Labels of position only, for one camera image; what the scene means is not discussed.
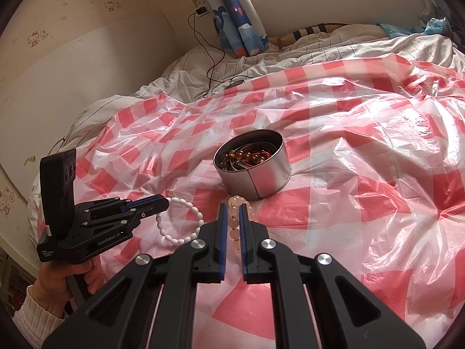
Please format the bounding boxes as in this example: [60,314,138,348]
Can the person's left forearm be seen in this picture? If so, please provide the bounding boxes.
[12,285,70,349]

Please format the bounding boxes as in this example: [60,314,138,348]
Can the red checkered plastic sheet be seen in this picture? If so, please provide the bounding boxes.
[36,53,465,349]

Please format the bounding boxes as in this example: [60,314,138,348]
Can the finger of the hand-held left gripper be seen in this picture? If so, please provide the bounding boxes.
[81,202,170,234]
[74,195,164,216]

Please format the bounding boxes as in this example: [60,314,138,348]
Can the person's left hand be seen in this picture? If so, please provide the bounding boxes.
[38,256,107,317]

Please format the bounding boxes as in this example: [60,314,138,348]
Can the pink bead bracelet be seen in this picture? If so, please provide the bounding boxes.
[227,195,259,259]

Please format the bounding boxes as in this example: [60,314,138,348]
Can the amber bead bracelet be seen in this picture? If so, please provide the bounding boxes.
[217,145,271,171]

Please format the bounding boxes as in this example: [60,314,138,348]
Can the blue plastic bag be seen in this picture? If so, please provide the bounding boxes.
[422,16,453,38]

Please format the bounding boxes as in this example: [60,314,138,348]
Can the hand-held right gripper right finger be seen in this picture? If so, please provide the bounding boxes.
[239,204,425,349]

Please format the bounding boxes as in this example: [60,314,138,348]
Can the black charging cable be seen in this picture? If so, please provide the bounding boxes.
[188,12,252,99]

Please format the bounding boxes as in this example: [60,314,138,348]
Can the tan striped pillow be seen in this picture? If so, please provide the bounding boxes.
[269,23,386,49]

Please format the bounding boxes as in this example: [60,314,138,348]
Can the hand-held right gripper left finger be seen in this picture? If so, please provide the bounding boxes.
[42,203,228,349]

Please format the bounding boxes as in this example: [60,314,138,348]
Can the teal cloth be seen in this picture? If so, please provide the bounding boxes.
[380,24,412,38]

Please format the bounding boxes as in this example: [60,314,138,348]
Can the blue whale print curtain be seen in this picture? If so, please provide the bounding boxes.
[203,0,269,58]

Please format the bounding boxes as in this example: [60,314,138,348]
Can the white bead bracelet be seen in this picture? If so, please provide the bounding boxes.
[155,196,203,244]

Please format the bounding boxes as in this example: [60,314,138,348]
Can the round silver metal tin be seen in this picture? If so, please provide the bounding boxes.
[213,130,292,200]

